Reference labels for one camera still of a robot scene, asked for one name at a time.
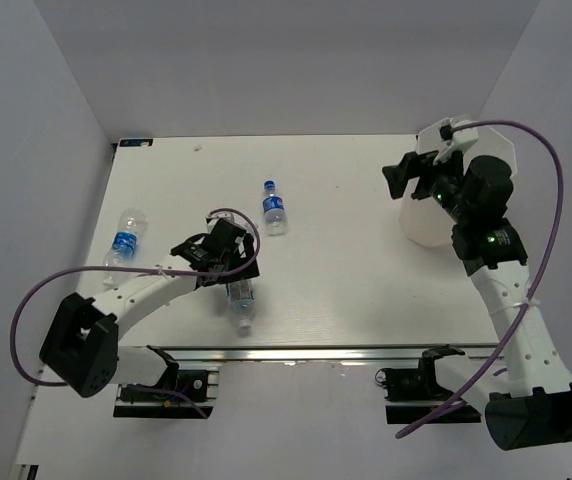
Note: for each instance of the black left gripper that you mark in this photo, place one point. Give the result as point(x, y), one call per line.
point(248, 272)

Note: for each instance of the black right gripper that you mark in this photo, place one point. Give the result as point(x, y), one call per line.
point(414, 166)

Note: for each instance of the clear water bottle white-blue label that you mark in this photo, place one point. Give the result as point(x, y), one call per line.
point(241, 305)

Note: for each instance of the small blue Pepsi bottle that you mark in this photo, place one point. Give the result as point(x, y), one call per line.
point(273, 210)

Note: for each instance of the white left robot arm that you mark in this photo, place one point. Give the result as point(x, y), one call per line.
point(83, 345)

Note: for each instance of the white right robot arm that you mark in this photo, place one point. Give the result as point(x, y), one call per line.
point(523, 391)

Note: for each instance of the white translucent plastic bin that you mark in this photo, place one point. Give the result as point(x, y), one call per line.
point(428, 204)

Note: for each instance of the water bottle with blue label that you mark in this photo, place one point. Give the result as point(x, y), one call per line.
point(131, 228)

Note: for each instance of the blue label sticker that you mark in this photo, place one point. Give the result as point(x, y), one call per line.
point(135, 143)

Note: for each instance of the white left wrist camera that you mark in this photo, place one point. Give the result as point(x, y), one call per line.
point(216, 217)

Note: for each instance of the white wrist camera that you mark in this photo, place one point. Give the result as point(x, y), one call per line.
point(446, 137)
point(216, 217)

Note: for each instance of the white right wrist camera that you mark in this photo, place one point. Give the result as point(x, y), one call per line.
point(446, 137)

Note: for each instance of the aluminium table frame rail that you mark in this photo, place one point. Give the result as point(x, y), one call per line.
point(285, 354)

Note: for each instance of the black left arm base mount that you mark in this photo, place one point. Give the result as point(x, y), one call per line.
point(176, 390)

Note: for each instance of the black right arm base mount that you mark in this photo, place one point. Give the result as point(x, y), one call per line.
point(410, 385)

